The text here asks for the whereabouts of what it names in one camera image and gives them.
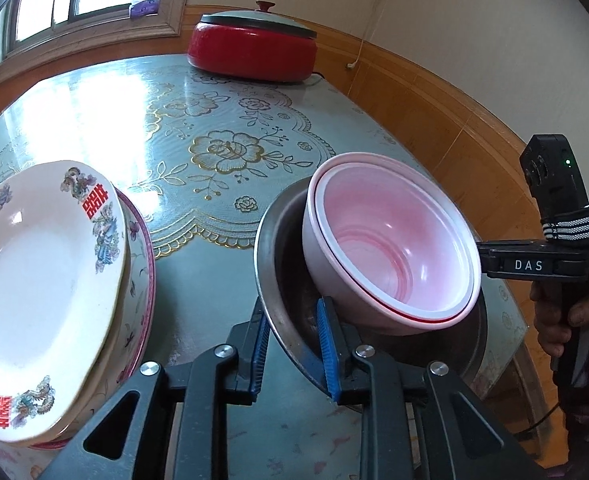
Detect pale pink bowl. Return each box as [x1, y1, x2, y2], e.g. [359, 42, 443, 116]
[301, 151, 482, 337]

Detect person's right hand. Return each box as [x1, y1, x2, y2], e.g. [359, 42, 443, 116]
[531, 287, 589, 361]

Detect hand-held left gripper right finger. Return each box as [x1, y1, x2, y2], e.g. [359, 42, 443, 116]
[315, 296, 545, 480]

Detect red electric cooking pot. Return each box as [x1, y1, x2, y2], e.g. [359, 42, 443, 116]
[187, 22, 320, 83]

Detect white wall cable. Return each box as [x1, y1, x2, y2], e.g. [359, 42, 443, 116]
[347, 0, 400, 70]

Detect pink floral rimmed plate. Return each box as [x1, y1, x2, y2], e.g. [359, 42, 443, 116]
[27, 192, 158, 451]

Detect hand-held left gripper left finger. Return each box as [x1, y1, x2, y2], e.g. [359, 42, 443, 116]
[39, 296, 275, 480]

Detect stainless steel bowl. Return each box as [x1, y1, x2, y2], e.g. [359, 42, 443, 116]
[253, 176, 489, 391]

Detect dragon print white plate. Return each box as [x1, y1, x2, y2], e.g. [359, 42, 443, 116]
[54, 260, 131, 443]
[0, 160, 128, 447]

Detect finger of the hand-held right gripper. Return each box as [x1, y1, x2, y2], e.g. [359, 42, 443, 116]
[475, 241, 500, 279]

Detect green floral printed tablecloth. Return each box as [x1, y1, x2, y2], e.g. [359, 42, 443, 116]
[0, 52, 530, 480]

